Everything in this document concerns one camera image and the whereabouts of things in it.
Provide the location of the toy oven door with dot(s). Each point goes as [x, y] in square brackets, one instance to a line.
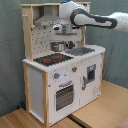
[64, 96]

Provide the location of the black toy stovetop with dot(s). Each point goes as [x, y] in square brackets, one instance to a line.
[52, 59]

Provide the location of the red stove knob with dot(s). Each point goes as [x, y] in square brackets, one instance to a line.
[56, 75]
[74, 69]

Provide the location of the white toy microwave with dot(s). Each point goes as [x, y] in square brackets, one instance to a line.
[85, 5]

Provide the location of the red left stove knob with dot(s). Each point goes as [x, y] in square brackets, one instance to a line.
[56, 75]

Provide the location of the red right stove knob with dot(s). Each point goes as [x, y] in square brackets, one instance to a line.
[74, 69]

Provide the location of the grey toy sink basin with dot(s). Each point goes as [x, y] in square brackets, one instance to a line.
[80, 51]

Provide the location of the grey cabinet door handle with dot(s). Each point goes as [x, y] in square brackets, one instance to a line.
[84, 83]

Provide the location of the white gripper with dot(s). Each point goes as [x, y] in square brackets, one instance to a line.
[60, 29]

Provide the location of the white wooden toy kitchen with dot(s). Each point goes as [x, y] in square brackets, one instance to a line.
[40, 84]

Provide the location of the small metal toy pot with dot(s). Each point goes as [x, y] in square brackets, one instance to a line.
[58, 46]

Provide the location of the black toy faucet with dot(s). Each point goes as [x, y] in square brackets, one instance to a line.
[70, 45]

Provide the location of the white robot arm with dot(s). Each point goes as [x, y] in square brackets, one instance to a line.
[73, 15]

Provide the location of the grey toy range hood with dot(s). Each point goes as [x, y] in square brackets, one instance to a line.
[47, 18]

